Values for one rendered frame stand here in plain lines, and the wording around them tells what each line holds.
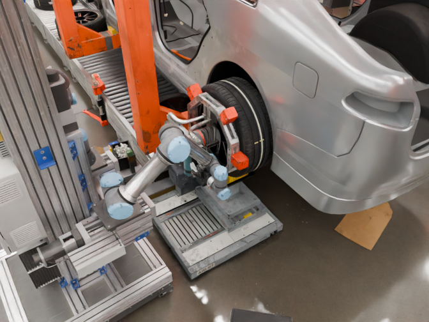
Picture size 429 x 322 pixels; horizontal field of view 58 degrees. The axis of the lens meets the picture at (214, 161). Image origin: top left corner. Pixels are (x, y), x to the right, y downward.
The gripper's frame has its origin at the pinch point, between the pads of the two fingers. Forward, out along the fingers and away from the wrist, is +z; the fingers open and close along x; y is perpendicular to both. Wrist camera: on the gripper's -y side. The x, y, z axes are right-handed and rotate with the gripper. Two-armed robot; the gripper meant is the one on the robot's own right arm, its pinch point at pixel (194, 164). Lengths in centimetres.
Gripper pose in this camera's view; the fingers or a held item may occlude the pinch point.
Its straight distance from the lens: 242.3
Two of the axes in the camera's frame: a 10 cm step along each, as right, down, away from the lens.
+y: 0.0, -7.6, -6.5
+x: -8.4, 3.5, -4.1
